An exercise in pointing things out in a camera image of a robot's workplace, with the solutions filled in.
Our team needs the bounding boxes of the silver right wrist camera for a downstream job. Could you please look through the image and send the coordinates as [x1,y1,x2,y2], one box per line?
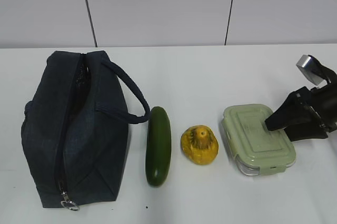
[296,55,325,86]

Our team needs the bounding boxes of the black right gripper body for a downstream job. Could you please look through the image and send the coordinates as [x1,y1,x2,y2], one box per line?
[309,77,336,132]

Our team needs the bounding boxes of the green lidded food container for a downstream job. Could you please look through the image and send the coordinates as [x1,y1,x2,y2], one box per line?
[222,104,296,176]

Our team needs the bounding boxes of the yellow toy pear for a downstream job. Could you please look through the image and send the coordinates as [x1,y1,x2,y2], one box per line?
[181,125,219,165]

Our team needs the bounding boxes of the dark blue fabric lunch bag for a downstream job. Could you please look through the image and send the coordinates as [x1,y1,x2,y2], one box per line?
[21,51,150,211]

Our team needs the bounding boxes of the green cucumber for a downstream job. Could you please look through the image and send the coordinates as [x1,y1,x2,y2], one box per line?
[145,106,172,187]

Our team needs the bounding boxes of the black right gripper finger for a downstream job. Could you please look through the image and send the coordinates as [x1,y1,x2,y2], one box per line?
[285,125,328,141]
[265,87,320,131]

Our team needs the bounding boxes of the silver zipper pull ring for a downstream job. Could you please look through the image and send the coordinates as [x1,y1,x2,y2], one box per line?
[61,191,81,211]

